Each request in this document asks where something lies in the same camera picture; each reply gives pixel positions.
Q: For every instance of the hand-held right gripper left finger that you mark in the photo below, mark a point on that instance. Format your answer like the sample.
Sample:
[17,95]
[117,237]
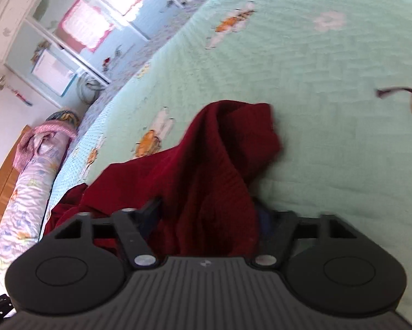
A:
[132,237]

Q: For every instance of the white sliding door wardrobe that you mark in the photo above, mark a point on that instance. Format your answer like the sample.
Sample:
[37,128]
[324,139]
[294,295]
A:
[20,13]

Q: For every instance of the patterned teal pillow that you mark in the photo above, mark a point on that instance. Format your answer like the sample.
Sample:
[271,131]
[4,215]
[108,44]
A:
[63,117]

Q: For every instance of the blue bordered poster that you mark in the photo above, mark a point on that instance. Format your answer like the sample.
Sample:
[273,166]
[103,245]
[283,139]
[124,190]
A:
[53,70]

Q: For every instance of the red knit garment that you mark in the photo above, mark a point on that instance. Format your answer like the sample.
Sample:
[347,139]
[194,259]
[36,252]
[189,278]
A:
[209,178]

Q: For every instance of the red hanging ornament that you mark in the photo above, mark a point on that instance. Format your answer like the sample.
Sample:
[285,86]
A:
[18,94]

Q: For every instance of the floral long pillow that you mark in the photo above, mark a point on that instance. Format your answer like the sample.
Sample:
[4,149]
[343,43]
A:
[20,213]

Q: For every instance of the mint quilted bedspread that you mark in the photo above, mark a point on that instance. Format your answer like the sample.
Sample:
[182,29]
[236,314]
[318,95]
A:
[329,144]

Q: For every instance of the pink knit cloth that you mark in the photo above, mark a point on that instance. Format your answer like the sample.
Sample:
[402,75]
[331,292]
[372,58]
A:
[37,141]

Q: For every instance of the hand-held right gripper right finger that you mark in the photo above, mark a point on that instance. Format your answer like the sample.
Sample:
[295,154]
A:
[266,225]

